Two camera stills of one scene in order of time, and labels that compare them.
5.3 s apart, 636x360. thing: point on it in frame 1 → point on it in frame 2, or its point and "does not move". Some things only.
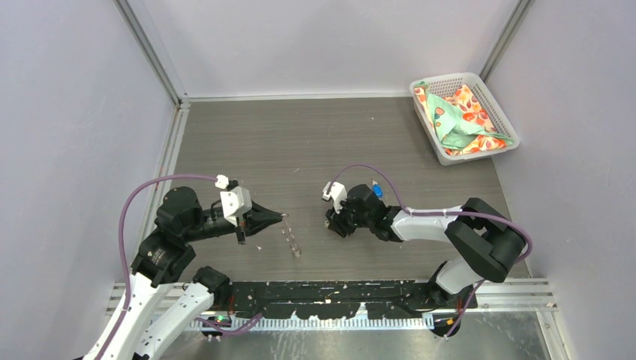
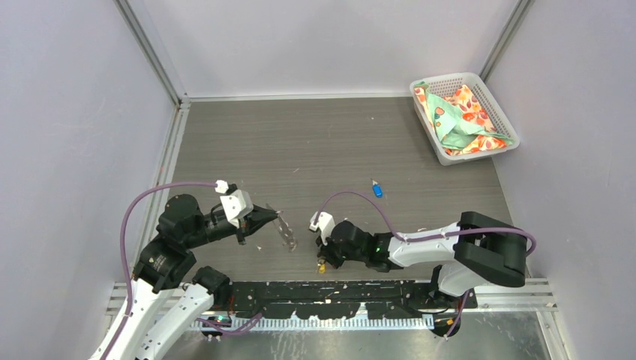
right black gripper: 337,220 → 326,252
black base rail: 340,300 does not move
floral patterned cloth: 458,122 does not move
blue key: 377,190 does not move
